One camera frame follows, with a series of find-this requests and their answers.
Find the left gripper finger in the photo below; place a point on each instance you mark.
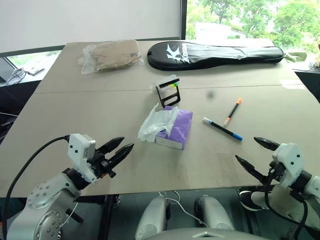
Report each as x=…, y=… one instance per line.
x=121, y=153
x=113, y=143

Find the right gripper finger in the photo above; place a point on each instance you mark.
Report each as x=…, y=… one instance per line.
x=267, y=145
x=251, y=167

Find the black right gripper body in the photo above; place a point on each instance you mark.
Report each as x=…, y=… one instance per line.
x=275, y=172

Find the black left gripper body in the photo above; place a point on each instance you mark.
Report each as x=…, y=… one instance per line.
x=100, y=163

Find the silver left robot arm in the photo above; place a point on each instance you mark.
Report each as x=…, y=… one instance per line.
x=42, y=197

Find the orange marker pen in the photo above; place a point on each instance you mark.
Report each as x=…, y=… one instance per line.
x=233, y=111

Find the blue marker pen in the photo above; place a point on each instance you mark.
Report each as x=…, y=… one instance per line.
x=222, y=128

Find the purple tissue box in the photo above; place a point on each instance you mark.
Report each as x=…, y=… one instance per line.
x=181, y=127

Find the clear plastic bin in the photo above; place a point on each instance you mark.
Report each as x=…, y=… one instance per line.
x=163, y=81

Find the black white sneaker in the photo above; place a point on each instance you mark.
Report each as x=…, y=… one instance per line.
x=250, y=201

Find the black table leg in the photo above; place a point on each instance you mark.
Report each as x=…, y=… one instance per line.
x=108, y=217

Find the silver right robot leg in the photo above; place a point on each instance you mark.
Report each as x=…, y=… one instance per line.
x=212, y=212

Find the silver robot leg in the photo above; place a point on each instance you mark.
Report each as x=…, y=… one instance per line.
x=212, y=212
x=152, y=217

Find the black metal stand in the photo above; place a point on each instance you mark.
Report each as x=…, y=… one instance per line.
x=170, y=101

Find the silver left robot leg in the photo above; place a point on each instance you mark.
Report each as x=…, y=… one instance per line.
x=152, y=217

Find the black side table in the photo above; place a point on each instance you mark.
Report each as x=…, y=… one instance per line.
x=310, y=85

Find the grey robot torso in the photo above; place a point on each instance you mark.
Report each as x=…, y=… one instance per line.
x=215, y=236

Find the brown paper in plastic bag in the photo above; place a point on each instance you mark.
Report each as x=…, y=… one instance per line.
x=115, y=56

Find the black racket bag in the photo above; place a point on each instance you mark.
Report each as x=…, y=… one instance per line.
x=212, y=56

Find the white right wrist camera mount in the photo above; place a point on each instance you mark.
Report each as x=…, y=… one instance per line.
x=291, y=160

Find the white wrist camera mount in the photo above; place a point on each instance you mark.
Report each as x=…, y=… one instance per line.
x=77, y=150
x=291, y=160

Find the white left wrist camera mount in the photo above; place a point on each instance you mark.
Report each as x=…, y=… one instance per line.
x=77, y=150

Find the black window frame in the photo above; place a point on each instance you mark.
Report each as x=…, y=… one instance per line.
x=183, y=20

